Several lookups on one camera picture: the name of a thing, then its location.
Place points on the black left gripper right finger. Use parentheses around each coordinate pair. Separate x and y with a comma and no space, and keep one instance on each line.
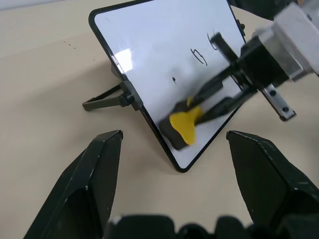
(269,179)

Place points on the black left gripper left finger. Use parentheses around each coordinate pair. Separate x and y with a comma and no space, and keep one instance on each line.
(82,189)

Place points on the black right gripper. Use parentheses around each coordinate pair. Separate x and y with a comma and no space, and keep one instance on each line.
(261,64)

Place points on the yellow and black eraser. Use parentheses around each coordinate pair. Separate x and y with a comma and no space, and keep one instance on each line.
(182,123)

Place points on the black-framed whiteboard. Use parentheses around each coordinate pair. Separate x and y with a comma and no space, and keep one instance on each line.
(154,47)

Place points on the black whiteboard stand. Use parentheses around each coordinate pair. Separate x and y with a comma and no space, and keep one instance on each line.
(124,95)

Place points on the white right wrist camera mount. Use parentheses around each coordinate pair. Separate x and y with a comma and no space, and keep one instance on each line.
(294,39)

